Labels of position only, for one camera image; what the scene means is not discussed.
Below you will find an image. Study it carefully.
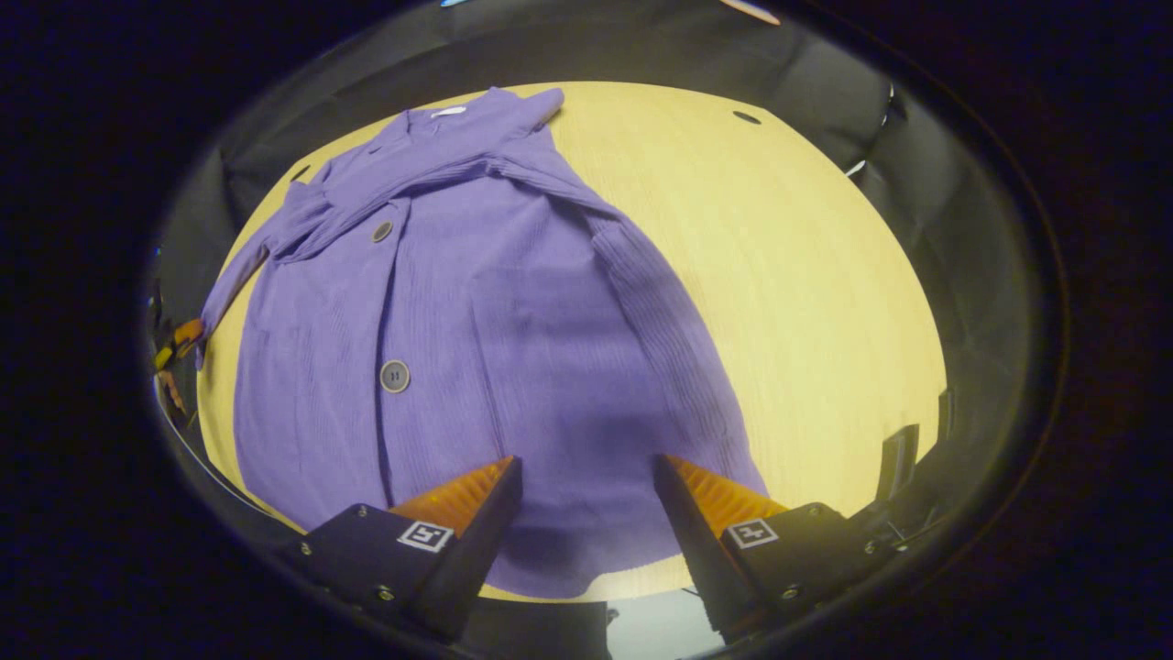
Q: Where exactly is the purple buttoned cardigan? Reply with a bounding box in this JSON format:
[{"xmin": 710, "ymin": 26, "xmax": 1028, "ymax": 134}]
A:
[{"xmin": 197, "ymin": 87, "xmax": 769, "ymax": 601}]

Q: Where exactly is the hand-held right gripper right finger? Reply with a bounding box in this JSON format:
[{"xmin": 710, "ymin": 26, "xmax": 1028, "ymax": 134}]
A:
[{"xmin": 652, "ymin": 454, "xmax": 899, "ymax": 645}]

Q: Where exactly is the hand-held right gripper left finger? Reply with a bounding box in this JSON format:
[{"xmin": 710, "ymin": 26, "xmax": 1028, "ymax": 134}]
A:
[{"xmin": 280, "ymin": 456, "xmax": 523, "ymax": 643}]

